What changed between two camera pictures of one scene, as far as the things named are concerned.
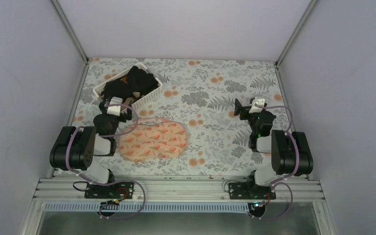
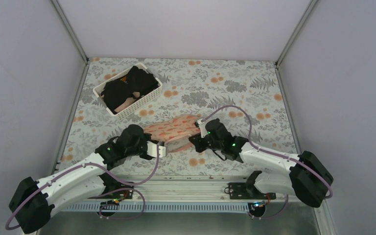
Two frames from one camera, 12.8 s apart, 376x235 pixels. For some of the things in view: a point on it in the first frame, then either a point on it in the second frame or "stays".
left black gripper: x=124 y=118 → x=153 y=142
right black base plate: x=245 y=191 stays
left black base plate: x=118 y=190 stays
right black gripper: x=245 y=109 → x=199 y=147
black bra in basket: x=137 y=81 stays
